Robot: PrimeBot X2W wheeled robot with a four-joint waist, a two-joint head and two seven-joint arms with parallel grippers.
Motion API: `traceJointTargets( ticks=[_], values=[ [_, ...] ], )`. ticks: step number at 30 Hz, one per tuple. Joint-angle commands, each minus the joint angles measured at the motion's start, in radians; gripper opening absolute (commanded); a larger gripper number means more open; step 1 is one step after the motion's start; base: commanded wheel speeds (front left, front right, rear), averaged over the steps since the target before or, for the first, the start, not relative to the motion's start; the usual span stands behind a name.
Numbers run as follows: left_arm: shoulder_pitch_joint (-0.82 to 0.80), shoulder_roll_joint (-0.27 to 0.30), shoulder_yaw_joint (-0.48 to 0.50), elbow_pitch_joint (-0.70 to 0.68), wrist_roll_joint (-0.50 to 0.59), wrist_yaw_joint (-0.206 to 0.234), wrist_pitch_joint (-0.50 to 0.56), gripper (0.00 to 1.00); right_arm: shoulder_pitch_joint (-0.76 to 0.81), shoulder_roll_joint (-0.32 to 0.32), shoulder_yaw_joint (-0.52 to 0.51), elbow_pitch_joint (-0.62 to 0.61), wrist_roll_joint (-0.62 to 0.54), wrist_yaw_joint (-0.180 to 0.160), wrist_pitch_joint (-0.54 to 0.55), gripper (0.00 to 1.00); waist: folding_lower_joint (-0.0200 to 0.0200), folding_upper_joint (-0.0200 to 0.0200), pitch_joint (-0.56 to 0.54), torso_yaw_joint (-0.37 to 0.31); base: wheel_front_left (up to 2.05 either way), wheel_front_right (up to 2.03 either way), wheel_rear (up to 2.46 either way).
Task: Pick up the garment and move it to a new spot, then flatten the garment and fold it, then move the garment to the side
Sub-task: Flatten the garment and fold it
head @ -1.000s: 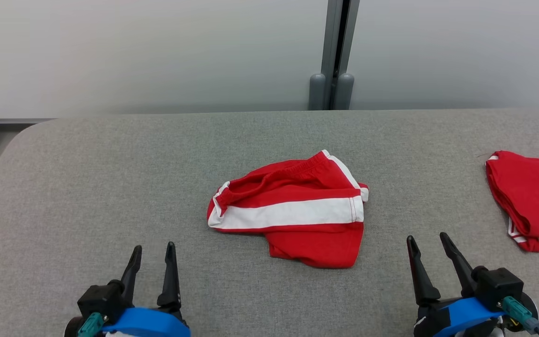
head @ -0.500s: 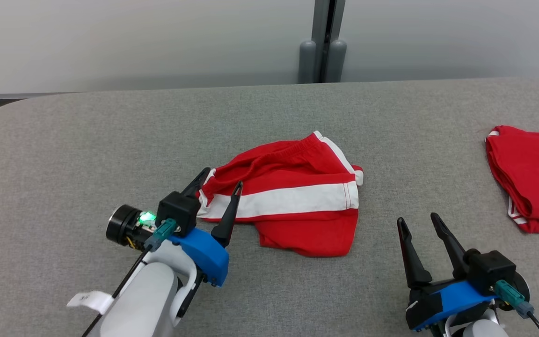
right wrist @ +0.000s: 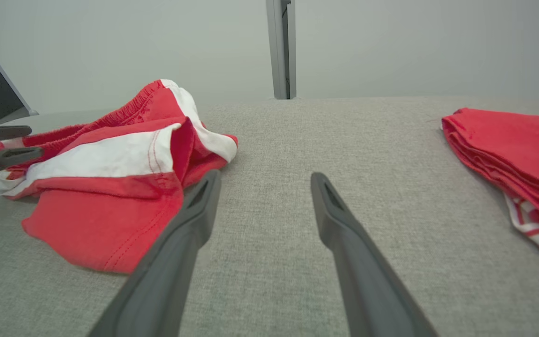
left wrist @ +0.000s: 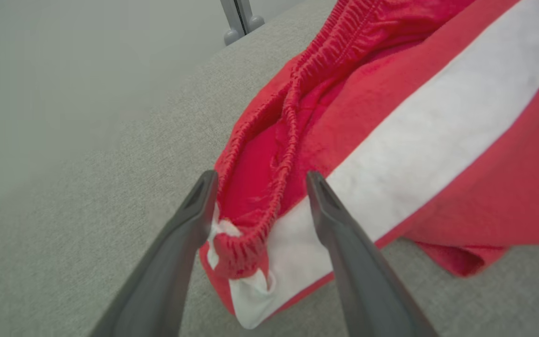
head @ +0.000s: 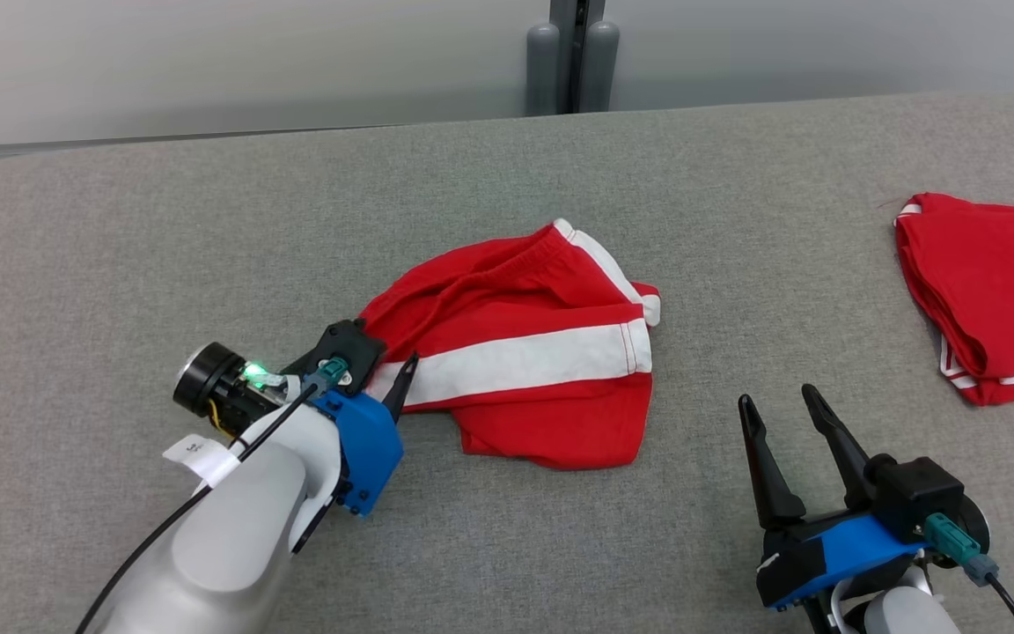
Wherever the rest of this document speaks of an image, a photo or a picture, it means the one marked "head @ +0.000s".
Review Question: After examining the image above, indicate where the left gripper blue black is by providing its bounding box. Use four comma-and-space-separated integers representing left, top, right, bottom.
174, 342, 420, 516

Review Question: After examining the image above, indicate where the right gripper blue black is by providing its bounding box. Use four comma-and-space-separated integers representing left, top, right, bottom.
738, 384, 929, 610

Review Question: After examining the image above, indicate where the red shorts white stripe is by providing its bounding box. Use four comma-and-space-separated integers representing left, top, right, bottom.
357, 218, 662, 470

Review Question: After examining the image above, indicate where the red Bulls 23 jersey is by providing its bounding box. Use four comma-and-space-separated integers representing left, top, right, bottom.
893, 192, 1014, 408

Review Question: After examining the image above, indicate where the grey cylinder bumper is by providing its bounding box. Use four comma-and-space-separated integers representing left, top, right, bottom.
579, 19, 621, 114
526, 22, 561, 117

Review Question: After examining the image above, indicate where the right black cable teal plug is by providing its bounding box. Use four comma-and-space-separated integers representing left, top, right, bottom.
923, 513, 1014, 634

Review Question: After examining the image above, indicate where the white cable label tag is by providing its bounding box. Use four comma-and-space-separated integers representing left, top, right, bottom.
162, 433, 239, 487

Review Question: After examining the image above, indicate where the grey wall baseboard rail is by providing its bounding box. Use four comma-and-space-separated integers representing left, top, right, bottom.
0, 119, 530, 173

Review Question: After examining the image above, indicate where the grey metal wall post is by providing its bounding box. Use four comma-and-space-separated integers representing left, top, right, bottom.
549, 0, 606, 115

